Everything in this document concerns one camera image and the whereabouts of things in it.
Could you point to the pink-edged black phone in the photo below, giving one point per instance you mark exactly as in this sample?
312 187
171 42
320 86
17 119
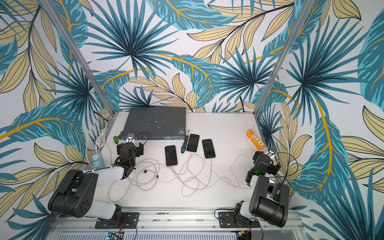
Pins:
171 156

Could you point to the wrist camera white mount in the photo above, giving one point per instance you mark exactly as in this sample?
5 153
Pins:
130 138
272 152

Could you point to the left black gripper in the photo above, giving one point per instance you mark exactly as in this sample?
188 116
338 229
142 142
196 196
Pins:
126 149

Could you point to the aluminium corner post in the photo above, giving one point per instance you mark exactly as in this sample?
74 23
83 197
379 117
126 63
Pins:
59 22
286 48

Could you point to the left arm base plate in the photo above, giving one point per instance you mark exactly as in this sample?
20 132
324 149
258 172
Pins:
123 221

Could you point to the left aluminium corner post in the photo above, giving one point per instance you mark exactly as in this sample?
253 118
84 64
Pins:
59 22

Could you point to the light blue power strip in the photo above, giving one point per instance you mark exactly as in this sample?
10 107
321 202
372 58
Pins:
98 161

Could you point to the aluminium front rail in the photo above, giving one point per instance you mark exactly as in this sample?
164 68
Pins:
177 224

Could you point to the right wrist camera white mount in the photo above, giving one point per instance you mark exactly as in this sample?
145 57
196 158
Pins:
272 152

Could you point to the right aluminium corner post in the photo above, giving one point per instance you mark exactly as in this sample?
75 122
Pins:
286 48

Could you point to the green handled screwdriver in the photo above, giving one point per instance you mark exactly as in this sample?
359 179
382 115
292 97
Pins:
185 143

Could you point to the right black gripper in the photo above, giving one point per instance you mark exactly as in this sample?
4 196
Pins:
261 160

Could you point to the green clamp tool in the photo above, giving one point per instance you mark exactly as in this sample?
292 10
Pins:
117 138

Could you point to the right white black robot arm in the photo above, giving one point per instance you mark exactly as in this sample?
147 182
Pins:
270 200

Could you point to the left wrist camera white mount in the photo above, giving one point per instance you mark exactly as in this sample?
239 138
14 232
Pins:
130 138

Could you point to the orange power strip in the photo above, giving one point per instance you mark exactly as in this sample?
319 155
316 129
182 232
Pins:
255 139

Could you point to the white-edged black phone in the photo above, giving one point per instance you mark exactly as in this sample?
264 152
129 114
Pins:
193 143

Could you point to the grey network switch box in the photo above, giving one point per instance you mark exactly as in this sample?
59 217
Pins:
162 123

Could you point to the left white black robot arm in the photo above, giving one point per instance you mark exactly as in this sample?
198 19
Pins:
75 195

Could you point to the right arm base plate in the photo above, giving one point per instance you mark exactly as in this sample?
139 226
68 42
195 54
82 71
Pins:
230 220

